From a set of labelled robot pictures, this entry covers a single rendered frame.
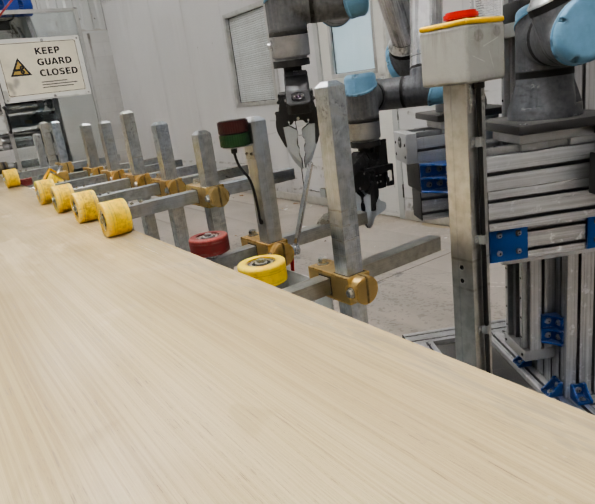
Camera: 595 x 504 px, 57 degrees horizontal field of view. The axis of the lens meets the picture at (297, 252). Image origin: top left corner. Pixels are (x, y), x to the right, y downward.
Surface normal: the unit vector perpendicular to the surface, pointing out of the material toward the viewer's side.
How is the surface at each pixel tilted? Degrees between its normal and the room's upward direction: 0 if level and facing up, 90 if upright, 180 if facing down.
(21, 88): 90
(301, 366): 0
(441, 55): 90
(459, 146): 90
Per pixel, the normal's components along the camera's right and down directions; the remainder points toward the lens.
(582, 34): 0.03, 0.40
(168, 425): -0.13, -0.95
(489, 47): 0.57, 0.17
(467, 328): -0.81, 0.27
